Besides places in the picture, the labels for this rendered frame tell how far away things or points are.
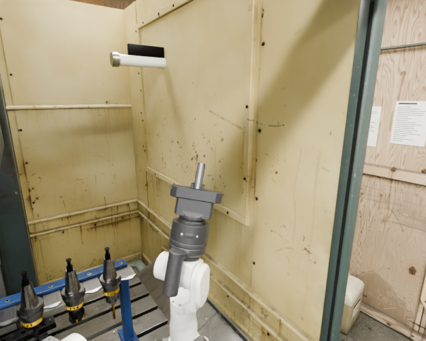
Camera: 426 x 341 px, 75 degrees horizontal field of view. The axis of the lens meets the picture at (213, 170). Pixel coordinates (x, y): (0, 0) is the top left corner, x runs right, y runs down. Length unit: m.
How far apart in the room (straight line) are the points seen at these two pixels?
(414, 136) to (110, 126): 2.03
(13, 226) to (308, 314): 1.28
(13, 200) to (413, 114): 2.40
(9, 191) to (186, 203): 1.03
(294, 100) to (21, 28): 1.46
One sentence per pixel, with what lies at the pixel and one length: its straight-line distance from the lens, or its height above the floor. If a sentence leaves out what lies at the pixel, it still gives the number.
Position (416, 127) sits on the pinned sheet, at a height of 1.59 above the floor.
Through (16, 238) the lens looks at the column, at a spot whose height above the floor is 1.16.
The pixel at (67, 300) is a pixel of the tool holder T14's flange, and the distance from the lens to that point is 1.00.
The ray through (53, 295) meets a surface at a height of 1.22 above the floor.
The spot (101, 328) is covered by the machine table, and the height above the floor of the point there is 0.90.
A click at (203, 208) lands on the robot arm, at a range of 0.63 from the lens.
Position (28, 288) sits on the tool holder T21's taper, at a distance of 0.97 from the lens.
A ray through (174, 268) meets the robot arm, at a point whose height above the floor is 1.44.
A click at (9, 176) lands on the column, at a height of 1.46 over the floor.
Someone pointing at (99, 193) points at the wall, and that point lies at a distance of 1.95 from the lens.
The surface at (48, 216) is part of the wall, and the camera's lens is 1.94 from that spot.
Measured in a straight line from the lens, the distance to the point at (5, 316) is 1.02.
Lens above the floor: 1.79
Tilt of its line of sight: 15 degrees down
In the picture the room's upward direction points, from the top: straight up
